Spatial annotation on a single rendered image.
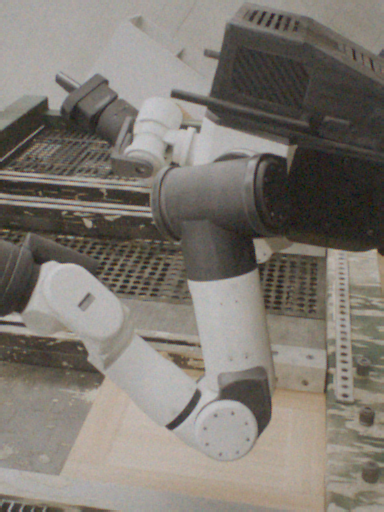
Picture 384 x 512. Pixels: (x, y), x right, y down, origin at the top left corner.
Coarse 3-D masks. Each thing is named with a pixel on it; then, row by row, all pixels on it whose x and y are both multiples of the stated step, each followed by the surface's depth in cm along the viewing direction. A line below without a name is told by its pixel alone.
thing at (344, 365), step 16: (336, 256) 173; (336, 272) 166; (336, 288) 159; (336, 304) 153; (336, 320) 147; (336, 336) 142; (336, 352) 137; (336, 368) 132; (352, 368) 133; (336, 384) 128; (352, 384) 128; (352, 400) 124
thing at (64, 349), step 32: (0, 320) 142; (0, 352) 141; (32, 352) 140; (64, 352) 138; (160, 352) 134; (192, 352) 133; (288, 352) 134; (320, 352) 134; (288, 384) 132; (320, 384) 131
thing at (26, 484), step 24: (0, 480) 108; (24, 480) 108; (48, 480) 108; (72, 480) 108; (48, 504) 105; (72, 504) 104; (96, 504) 104; (120, 504) 104; (144, 504) 105; (168, 504) 105; (192, 504) 105; (216, 504) 105; (240, 504) 105
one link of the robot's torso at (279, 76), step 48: (240, 48) 92; (288, 48) 90; (336, 48) 96; (192, 96) 91; (240, 96) 94; (288, 96) 93; (336, 96) 92; (192, 144) 107; (240, 144) 94; (288, 144) 92; (336, 144) 94; (336, 192) 96; (288, 240) 103; (336, 240) 101
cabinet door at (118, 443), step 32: (96, 416) 125; (128, 416) 125; (288, 416) 126; (320, 416) 126; (96, 448) 118; (128, 448) 118; (160, 448) 118; (192, 448) 119; (256, 448) 119; (288, 448) 119; (320, 448) 119; (96, 480) 111; (128, 480) 112; (160, 480) 112; (192, 480) 112; (224, 480) 112; (256, 480) 113; (288, 480) 112; (320, 480) 112
